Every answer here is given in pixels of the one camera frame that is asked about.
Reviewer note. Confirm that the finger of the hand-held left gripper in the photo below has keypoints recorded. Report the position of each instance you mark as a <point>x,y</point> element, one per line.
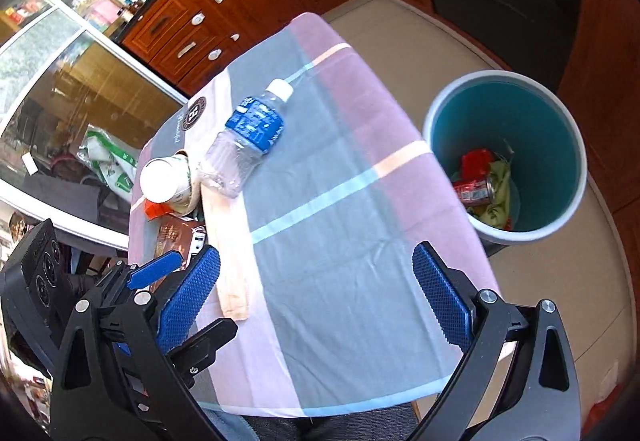
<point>155,268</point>
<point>205,346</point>

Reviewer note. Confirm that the yellow green wrapper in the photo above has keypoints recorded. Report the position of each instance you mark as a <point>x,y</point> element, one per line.
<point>497,211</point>

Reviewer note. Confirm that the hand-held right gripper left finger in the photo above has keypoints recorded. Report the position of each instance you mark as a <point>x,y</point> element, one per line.
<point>190,296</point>

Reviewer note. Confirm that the teal trash bin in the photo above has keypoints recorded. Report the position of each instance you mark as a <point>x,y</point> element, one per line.
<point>500,121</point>

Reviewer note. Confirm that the brown snack box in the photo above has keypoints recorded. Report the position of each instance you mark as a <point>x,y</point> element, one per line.
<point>172,236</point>

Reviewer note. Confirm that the glass sliding door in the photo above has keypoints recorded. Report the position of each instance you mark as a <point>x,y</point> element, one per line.
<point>100,86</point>

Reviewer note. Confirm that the blue denim cloth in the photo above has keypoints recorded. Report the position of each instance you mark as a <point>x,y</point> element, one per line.
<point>225,427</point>

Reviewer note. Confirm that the red wrapper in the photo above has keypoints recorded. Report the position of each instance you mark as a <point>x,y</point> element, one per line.
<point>475,161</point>

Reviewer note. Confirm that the orange wrapper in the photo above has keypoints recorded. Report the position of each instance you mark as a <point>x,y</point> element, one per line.
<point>154,210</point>

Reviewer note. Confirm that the clear plastic water bottle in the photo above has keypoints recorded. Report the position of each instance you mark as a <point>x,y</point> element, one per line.
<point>255,121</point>

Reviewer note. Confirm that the green white plastic bag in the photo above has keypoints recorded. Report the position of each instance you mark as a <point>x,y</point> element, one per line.
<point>112,171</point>

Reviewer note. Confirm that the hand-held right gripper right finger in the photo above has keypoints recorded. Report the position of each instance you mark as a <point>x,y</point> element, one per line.
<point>442,296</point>

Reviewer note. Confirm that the brown wooden side panel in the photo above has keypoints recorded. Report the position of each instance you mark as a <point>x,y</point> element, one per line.
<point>610,71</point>

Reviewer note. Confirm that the white paper cup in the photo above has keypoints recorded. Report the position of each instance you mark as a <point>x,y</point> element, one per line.
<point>157,181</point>

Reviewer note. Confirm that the red drink can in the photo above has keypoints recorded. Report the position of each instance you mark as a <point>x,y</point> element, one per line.
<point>472,191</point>

